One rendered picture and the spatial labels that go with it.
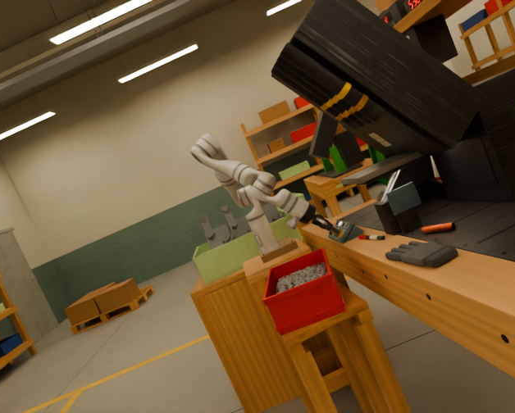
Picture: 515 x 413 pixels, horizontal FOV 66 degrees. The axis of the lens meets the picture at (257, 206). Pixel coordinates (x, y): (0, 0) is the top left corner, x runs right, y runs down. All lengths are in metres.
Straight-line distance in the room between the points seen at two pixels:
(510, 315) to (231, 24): 8.59
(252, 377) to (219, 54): 7.35
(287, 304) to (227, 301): 1.11
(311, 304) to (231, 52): 7.97
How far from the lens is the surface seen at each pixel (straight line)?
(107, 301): 6.94
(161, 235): 8.94
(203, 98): 8.74
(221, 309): 2.28
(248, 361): 2.39
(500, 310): 0.79
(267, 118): 8.09
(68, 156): 9.51
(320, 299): 1.18
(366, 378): 1.63
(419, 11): 1.49
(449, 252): 1.02
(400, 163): 1.24
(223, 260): 2.26
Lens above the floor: 1.27
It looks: 5 degrees down
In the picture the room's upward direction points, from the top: 24 degrees counter-clockwise
